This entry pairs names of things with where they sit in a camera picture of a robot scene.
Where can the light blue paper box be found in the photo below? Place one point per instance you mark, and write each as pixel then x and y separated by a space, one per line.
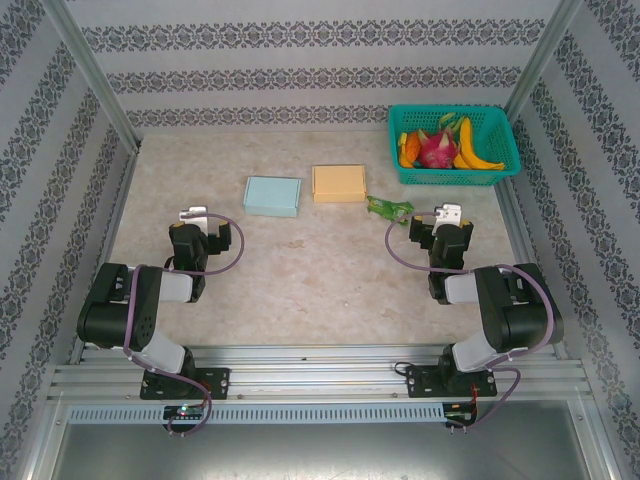
pixel 271 196

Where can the orange paper box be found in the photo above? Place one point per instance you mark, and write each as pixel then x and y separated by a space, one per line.
pixel 339 184

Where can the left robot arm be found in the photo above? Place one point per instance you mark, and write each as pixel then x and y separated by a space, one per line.
pixel 130 320

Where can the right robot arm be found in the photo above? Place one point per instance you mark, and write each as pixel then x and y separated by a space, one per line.
pixel 510 315

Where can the yellow banana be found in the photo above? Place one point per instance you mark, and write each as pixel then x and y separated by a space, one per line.
pixel 470 150

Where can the orange fruit slice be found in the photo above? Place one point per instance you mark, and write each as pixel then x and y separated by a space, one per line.
pixel 409 150

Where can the pink dragon fruit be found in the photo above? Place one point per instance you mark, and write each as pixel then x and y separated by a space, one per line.
pixel 437 150

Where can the green plastic basket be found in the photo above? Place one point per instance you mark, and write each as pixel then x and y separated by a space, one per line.
pixel 500 140

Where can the left circuit board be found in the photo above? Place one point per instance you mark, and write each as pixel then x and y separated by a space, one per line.
pixel 184 412

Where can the circuit board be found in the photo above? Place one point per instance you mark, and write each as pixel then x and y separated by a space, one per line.
pixel 184 412
pixel 462 419

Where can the right circuit board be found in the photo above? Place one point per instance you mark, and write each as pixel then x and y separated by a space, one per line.
pixel 462 419

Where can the grey metal shelf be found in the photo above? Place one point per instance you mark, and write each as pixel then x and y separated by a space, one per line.
pixel 320 455

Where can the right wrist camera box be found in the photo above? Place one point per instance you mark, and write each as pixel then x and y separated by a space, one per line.
pixel 449 216

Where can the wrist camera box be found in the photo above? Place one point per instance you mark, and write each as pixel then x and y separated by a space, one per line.
pixel 449 216
pixel 195 214

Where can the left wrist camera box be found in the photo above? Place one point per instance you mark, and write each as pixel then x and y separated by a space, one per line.
pixel 195 214

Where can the right aluminium side rail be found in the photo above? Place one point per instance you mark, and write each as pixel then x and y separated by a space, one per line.
pixel 520 225

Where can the aluminium side rail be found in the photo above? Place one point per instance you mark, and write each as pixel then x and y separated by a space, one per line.
pixel 107 240
pixel 520 225

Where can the left aluminium side rail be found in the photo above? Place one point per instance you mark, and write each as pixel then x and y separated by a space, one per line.
pixel 107 240

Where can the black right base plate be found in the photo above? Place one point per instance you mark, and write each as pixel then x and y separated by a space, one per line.
pixel 420 382

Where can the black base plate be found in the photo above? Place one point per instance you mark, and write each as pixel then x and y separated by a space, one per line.
pixel 420 382
pixel 220 382

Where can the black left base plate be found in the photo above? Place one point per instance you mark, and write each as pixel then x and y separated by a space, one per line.
pixel 220 382

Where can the left aluminium frame post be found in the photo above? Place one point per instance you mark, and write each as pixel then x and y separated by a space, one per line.
pixel 95 80

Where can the aluminium frame post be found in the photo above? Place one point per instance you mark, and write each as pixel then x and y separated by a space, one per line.
pixel 542 55
pixel 95 80

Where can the aluminium mounting rail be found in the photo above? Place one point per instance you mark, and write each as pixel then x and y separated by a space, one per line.
pixel 320 370

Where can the right aluminium frame post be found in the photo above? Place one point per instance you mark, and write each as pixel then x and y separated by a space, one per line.
pixel 542 55

